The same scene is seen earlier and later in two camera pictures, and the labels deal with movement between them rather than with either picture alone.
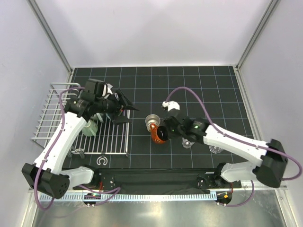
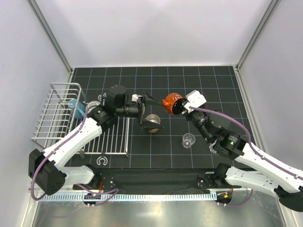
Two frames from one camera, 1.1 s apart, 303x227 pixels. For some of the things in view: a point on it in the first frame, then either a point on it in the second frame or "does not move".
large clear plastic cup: [215, 149] does not move
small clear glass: [186, 144] does not move
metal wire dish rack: [111, 139] does not move
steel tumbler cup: [152, 118] does not move
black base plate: [157, 179] does not move
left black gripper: [127, 103] → [146, 125]
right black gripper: [171, 135] → [188, 114]
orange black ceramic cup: [160, 134] → [173, 103]
